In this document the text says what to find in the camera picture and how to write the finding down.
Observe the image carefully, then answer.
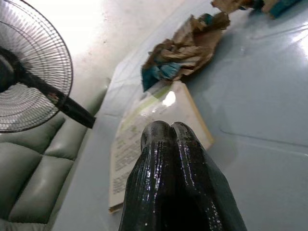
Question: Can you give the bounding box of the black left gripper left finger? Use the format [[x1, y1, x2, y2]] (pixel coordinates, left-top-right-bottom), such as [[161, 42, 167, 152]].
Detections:
[[119, 121, 178, 231]]

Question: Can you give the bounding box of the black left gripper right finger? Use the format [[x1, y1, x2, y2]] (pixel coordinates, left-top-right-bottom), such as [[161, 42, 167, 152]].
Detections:
[[173, 121, 248, 231]]

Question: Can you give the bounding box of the white printed cardboard box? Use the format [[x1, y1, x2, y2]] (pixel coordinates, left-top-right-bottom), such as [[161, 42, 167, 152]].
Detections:
[[108, 80, 215, 214]]

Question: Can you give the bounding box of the grey-green leather sofa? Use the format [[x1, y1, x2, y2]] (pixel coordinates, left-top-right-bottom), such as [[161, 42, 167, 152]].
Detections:
[[0, 79, 111, 231]]

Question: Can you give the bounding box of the crumpled brown paper bag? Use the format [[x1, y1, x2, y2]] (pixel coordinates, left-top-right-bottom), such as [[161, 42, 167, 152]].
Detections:
[[211, 0, 298, 19], [141, 11, 231, 93]]

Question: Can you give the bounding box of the black standing fan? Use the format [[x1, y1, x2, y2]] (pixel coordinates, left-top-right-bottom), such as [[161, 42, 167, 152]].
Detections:
[[0, 0, 97, 133]]

